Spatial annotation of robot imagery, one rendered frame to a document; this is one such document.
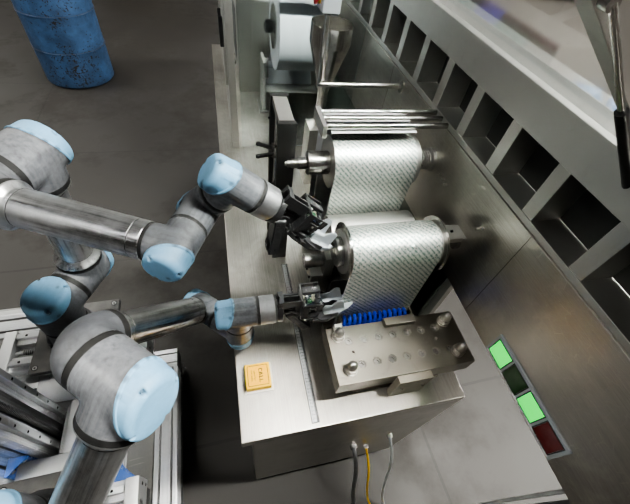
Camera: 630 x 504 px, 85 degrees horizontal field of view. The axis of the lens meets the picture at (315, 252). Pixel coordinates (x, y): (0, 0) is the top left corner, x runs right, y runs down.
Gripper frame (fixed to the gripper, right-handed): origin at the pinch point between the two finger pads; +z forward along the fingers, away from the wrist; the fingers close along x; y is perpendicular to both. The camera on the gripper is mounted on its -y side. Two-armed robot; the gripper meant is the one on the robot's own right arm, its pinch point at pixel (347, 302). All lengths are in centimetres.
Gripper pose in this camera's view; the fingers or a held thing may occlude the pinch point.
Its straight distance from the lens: 97.2
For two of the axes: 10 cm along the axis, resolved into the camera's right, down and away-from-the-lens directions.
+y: 1.2, -6.3, -7.7
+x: -2.1, -7.7, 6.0
